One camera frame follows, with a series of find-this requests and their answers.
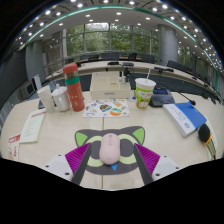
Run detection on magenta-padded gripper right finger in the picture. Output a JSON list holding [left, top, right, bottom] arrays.
[[133, 143, 183, 186]]

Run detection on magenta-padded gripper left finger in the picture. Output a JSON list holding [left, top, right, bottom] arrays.
[[42, 143, 93, 186]]

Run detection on pink computer mouse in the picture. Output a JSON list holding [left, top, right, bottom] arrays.
[[99, 132, 122, 166]]

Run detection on cat-face mouse pad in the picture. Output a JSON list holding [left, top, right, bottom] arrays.
[[73, 125, 146, 176]]

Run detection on white booklet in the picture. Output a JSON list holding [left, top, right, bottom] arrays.
[[18, 108, 47, 144]]

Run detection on blue and white book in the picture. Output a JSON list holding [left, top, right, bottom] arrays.
[[162, 101, 208, 138]]

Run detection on colourful sticker sheet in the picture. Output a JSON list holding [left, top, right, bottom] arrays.
[[82, 98, 131, 118]]

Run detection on white lidded mug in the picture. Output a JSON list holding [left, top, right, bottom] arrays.
[[51, 83, 71, 113]]

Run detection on black handheld microphone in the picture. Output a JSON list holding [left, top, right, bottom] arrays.
[[197, 123, 218, 160]]

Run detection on grey desktop microphone unit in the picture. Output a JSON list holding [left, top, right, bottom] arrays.
[[148, 81, 197, 108]]

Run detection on red and white brochure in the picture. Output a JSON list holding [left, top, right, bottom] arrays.
[[7, 133, 22, 162]]

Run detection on green-printed paper drink cup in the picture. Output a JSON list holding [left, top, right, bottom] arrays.
[[134, 68, 157, 111]]

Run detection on stack of white paper cups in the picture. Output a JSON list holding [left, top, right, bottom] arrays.
[[36, 85, 56, 114]]

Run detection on white paper leaflet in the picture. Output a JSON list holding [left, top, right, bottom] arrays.
[[203, 116, 220, 158]]

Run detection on red thermos bottle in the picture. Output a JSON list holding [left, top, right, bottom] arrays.
[[62, 62, 86, 113]]

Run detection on white cardboard box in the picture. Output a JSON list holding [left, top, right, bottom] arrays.
[[89, 71, 132, 101]]

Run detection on long curved conference desk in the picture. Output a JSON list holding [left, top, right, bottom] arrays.
[[44, 59, 222, 101]]

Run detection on black office chairs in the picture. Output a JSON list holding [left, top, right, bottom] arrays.
[[63, 51, 221, 98]]

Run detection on ceiling lights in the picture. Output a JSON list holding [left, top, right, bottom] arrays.
[[16, 0, 221, 68]]

